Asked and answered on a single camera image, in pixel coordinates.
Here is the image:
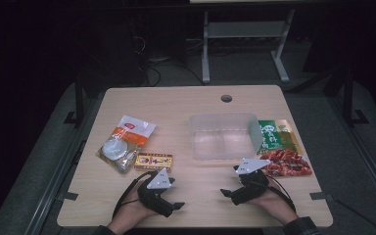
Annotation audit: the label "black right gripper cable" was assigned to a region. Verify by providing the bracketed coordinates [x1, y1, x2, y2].
[266, 175, 297, 213]

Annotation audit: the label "person's right hand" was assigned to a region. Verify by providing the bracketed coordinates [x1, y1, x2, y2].
[246, 177, 300, 226]

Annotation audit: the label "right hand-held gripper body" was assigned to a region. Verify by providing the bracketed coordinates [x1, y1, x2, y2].
[230, 158, 271, 206]

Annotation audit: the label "clear plastic container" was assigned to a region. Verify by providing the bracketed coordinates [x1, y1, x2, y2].
[189, 112, 263, 161]

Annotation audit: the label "orange white clear packet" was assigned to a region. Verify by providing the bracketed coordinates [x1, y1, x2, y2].
[96, 115, 157, 174]

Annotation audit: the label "green red snack packet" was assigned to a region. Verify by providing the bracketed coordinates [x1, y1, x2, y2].
[257, 118, 313, 178]

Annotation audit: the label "black stand post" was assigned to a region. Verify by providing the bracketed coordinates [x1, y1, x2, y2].
[342, 67, 370, 127]
[63, 77, 86, 128]

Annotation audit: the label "grey tape piece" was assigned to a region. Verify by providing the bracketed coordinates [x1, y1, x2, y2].
[308, 192, 335, 202]
[57, 191, 79, 202]

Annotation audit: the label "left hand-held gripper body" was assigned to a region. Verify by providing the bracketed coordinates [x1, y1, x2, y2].
[136, 167, 174, 218]

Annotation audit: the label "person's left hand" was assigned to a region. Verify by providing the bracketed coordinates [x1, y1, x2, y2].
[107, 182, 160, 235]

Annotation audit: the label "small yellow red box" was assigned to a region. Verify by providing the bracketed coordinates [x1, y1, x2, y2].
[133, 152, 174, 173]

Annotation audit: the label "black floor cables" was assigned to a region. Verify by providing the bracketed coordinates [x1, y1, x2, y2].
[136, 34, 207, 88]

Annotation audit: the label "grey metal stand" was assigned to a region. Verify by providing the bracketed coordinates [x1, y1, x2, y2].
[201, 9, 297, 84]

